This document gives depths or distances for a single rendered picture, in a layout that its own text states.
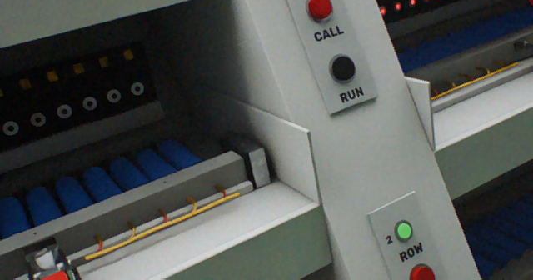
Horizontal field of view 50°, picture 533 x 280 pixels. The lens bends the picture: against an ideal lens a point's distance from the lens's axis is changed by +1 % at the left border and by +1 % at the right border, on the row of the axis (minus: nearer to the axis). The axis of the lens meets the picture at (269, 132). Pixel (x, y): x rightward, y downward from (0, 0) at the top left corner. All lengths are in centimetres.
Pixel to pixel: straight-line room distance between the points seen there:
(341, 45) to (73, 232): 21
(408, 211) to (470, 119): 10
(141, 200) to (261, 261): 8
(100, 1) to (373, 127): 19
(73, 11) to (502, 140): 31
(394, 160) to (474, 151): 7
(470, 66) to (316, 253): 24
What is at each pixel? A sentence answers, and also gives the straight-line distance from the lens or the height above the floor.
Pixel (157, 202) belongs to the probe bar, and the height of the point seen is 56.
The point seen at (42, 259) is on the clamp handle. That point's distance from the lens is 33.
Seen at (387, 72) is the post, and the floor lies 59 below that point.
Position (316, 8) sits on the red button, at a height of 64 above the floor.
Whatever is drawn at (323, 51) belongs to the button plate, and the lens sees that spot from 37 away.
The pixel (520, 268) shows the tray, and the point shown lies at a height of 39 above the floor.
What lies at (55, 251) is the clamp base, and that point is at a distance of 35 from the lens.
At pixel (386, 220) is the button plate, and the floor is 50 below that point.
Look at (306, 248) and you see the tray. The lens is 37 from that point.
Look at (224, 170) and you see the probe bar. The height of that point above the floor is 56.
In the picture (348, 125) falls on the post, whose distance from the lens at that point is 38.
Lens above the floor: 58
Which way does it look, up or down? 1 degrees down
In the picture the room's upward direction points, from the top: 21 degrees counter-clockwise
